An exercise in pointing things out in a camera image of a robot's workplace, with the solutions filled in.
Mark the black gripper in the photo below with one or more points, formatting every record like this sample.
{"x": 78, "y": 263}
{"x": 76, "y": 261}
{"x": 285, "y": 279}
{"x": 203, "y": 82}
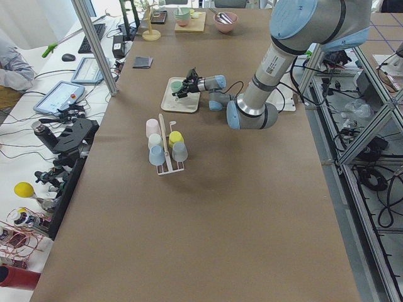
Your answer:
{"x": 194, "y": 85}

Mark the mint green plastic cup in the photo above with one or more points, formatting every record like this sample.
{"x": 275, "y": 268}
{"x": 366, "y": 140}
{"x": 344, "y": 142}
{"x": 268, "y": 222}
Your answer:
{"x": 176, "y": 86}

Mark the cream rabbit serving tray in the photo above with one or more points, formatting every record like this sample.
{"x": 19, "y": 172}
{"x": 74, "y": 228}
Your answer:
{"x": 172, "y": 103}

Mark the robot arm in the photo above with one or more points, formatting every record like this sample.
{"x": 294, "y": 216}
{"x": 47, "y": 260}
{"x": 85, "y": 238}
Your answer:
{"x": 294, "y": 27}

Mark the yellow plastic cup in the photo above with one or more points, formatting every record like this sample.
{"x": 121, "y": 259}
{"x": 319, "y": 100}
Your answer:
{"x": 175, "y": 137}

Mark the pink plastic cup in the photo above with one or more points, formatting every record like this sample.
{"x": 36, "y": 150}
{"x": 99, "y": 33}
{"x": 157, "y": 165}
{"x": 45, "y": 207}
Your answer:
{"x": 152, "y": 127}

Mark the cream white plastic cup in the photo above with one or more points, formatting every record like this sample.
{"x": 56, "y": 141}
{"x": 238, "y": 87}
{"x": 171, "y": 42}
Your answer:
{"x": 155, "y": 140}

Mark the grey plastic cup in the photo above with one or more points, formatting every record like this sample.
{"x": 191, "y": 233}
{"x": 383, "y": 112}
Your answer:
{"x": 179, "y": 153}

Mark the light blue plastic cup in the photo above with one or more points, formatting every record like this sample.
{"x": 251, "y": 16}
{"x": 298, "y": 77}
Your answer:
{"x": 156, "y": 155}

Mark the folded grey cloth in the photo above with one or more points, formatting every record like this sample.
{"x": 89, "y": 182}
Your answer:
{"x": 141, "y": 62}

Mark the wooden cutting board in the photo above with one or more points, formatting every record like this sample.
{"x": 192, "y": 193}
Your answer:
{"x": 194, "y": 26}

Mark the wooden mug tree stand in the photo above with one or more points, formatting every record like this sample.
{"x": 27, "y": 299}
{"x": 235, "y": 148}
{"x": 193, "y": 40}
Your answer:
{"x": 149, "y": 34}

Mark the pink bowl with ice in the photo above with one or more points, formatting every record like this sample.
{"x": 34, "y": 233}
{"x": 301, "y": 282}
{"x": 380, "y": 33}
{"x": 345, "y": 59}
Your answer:
{"x": 226, "y": 28}

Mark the stacked mint green bowls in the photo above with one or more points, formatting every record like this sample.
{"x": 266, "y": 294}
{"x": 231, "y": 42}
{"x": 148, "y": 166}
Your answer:
{"x": 182, "y": 16}

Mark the metal ice scoop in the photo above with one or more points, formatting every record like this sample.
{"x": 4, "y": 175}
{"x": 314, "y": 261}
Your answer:
{"x": 221, "y": 17}

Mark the blue teach pendant far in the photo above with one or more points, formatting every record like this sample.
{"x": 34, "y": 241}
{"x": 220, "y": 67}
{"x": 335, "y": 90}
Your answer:
{"x": 87, "y": 72}

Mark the blue teach pendant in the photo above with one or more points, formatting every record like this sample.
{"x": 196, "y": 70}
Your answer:
{"x": 87, "y": 72}
{"x": 59, "y": 98}

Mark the black computer mouse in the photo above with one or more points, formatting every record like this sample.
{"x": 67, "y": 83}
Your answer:
{"x": 68, "y": 57}

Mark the blue teach pendant near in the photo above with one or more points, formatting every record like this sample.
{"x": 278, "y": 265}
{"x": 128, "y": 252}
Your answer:
{"x": 59, "y": 98}

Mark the black metal stand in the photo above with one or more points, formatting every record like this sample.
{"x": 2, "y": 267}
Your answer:
{"x": 82, "y": 130}

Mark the black water bottle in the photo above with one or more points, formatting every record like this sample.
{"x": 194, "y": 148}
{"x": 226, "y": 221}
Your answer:
{"x": 45, "y": 135}

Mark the yellow lemon toy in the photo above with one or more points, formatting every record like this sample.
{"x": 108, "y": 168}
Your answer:
{"x": 24, "y": 190}

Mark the white wire cup rack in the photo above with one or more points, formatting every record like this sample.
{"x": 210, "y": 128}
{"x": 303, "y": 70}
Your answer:
{"x": 167, "y": 167}

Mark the aluminium frame post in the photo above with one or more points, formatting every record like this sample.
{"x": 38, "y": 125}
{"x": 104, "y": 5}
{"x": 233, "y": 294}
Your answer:
{"x": 90, "y": 33}

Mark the copper wire bottle rack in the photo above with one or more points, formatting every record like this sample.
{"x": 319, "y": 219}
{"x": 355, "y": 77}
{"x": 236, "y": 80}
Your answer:
{"x": 25, "y": 243}

